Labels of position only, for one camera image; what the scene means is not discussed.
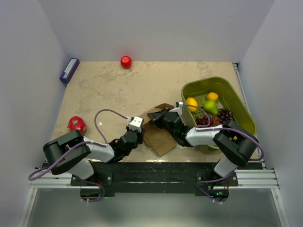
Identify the brown cardboard box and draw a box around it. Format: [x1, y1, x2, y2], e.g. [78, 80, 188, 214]
[139, 103, 177, 157]

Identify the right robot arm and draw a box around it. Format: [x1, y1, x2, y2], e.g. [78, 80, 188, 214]
[147, 109, 258, 186]

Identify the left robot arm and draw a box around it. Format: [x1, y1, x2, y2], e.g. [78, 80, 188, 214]
[43, 126, 144, 185]

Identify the purple white rectangular box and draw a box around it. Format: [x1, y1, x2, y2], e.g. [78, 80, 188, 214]
[60, 58, 80, 84]

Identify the orange in basket front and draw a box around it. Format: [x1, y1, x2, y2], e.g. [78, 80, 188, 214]
[186, 97, 198, 113]

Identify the orange in basket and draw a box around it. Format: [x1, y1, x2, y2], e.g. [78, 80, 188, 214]
[186, 97, 198, 113]
[207, 92, 219, 101]

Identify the green pear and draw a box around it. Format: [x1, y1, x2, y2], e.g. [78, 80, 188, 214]
[203, 100, 218, 115]

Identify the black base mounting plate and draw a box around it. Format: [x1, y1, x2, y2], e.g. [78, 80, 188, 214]
[42, 161, 265, 198]

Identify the olive green plastic basket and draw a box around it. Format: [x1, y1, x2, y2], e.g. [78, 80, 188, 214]
[181, 77, 257, 135]

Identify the orange in basket back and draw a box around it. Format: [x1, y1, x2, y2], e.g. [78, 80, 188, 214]
[207, 92, 219, 101]

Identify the dark red grape bunch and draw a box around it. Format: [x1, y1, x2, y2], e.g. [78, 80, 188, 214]
[195, 108, 235, 127]

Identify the red dragon fruit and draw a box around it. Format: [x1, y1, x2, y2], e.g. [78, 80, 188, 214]
[67, 116, 87, 136]

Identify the red apple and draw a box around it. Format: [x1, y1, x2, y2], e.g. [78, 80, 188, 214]
[120, 55, 132, 69]

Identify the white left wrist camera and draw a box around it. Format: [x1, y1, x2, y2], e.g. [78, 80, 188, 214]
[127, 116, 144, 133]

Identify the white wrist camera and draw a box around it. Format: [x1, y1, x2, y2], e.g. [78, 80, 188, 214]
[127, 116, 144, 133]
[170, 102, 184, 116]

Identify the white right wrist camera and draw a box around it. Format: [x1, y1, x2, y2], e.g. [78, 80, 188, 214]
[170, 102, 184, 116]

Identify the aluminium frame rail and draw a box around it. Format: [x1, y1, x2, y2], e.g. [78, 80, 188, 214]
[30, 169, 279, 189]

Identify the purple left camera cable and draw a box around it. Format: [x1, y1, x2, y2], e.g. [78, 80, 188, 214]
[28, 108, 133, 182]

